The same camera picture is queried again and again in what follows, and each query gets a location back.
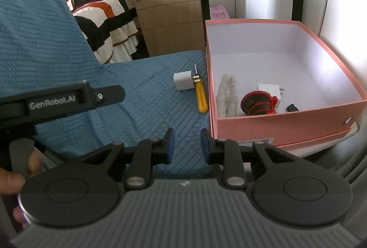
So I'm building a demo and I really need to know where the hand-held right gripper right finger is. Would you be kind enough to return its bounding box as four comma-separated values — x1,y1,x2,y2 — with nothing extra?
200,128,297,189

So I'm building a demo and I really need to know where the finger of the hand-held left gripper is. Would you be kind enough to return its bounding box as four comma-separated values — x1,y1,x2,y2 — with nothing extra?
91,85,126,111

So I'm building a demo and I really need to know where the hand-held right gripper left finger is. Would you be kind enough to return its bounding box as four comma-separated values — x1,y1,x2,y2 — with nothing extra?
76,128,176,190

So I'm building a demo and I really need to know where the yellow handled screwdriver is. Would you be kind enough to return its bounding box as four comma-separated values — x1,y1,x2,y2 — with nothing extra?
193,64,208,114

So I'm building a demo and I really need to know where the white plush toy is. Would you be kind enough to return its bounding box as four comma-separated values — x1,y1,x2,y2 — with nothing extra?
217,74,239,117

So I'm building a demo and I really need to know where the plain white charger cube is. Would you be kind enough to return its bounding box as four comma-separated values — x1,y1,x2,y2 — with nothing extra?
173,71,193,92

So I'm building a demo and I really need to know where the red and black figurine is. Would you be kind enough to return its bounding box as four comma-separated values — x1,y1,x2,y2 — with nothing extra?
240,91,279,117

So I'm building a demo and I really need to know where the pink cardboard box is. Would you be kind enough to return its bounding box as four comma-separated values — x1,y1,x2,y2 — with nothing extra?
204,19,367,151

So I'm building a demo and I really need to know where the white charger with front port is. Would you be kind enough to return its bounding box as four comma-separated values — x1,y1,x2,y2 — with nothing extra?
257,83,285,103

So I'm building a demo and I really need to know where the person's left hand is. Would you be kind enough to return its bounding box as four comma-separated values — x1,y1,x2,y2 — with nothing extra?
0,148,44,226

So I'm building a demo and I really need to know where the chair with blue textured cover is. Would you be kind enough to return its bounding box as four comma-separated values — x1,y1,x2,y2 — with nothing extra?
0,0,213,180

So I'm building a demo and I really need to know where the striped bed cover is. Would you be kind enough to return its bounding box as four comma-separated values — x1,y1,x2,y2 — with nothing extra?
70,0,142,65

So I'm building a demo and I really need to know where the wooden drawer cabinet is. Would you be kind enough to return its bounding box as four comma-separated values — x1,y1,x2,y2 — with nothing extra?
129,0,207,61

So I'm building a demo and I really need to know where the pink paper bag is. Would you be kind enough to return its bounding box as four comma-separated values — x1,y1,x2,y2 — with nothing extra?
210,2,231,21

